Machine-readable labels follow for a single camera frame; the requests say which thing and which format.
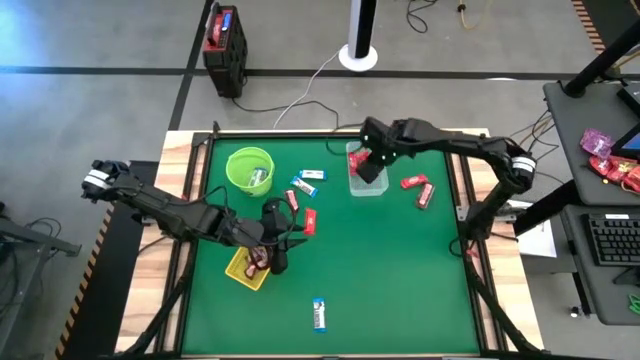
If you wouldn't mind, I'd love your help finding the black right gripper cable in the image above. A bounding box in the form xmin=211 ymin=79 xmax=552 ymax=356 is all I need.
xmin=325 ymin=122 xmax=366 ymax=156

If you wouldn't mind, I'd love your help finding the white floor cable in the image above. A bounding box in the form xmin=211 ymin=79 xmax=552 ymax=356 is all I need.
xmin=273 ymin=48 xmax=342 ymax=129

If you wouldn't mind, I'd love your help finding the red candy bar pair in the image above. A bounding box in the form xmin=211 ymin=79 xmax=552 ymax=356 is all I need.
xmin=415 ymin=182 xmax=436 ymax=210

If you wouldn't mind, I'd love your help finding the white pole stand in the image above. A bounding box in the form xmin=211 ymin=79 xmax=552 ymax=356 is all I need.
xmin=338 ymin=0 xmax=379 ymax=72

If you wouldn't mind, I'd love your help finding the black cable bundle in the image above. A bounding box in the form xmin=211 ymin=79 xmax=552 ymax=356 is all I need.
xmin=504 ymin=110 xmax=560 ymax=184

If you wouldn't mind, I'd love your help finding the white paper sheet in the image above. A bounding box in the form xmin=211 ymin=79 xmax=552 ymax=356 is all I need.
xmin=517 ymin=219 xmax=558 ymax=259

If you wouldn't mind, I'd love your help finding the yellow slotted plastic basket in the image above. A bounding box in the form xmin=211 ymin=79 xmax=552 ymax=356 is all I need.
xmin=224 ymin=245 xmax=271 ymax=292

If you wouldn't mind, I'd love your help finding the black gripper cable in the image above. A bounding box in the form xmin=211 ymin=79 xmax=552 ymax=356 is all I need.
xmin=325 ymin=122 xmax=366 ymax=156
xmin=164 ymin=184 xmax=296 ymax=249

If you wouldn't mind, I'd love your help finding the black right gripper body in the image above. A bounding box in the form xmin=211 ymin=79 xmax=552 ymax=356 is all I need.
xmin=359 ymin=116 xmax=404 ymax=169

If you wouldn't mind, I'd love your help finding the black slanted pole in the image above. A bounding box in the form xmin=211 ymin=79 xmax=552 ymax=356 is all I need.
xmin=562 ymin=19 xmax=640 ymax=99

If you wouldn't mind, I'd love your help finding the black coiled floor cable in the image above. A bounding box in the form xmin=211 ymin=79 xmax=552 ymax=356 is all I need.
xmin=405 ymin=0 xmax=440 ymax=35

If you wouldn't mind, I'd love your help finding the green table mat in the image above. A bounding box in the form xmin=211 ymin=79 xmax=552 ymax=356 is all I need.
xmin=180 ymin=135 xmax=481 ymax=356

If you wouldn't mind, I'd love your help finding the yellow floor cable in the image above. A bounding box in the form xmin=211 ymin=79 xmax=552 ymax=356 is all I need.
xmin=457 ymin=0 xmax=494 ymax=30

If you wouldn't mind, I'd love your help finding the black keyboard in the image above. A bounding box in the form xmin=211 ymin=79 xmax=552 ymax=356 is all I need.
xmin=582 ymin=212 xmax=640 ymax=267

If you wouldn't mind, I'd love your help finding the clear plastic container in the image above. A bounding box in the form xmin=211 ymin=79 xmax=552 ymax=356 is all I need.
xmin=345 ymin=140 xmax=390 ymax=198

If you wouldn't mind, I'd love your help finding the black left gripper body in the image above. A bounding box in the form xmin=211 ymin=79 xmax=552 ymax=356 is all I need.
xmin=234 ymin=197 xmax=296 ymax=276

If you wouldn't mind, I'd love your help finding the black hazard-striped floor mat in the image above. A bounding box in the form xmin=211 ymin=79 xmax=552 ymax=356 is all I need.
xmin=55 ymin=160 xmax=160 ymax=360

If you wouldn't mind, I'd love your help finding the black and red toolbox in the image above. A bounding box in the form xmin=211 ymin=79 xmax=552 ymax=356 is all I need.
xmin=202 ymin=3 xmax=249 ymax=99

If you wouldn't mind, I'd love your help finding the grey side desk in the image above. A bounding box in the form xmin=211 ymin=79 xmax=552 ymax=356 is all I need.
xmin=543 ymin=79 xmax=640 ymax=326

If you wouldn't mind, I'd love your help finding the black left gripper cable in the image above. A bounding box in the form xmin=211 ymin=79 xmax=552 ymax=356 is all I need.
xmin=164 ymin=184 xmax=296 ymax=249

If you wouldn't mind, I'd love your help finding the purple candy bag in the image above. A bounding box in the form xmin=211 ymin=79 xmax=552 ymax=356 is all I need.
xmin=579 ymin=128 xmax=615 ymax=160

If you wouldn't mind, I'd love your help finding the lime green plastic bucket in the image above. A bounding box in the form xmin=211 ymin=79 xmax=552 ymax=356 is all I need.
xmin=224 ymin=146 xmax=276 ymax=198

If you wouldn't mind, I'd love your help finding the red candy bag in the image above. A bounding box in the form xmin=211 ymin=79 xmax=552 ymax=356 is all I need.
xmin=588 ymin=154 xmax=610 ymax=178
xmin=605 ymin=155 xmax=640 ymax=195

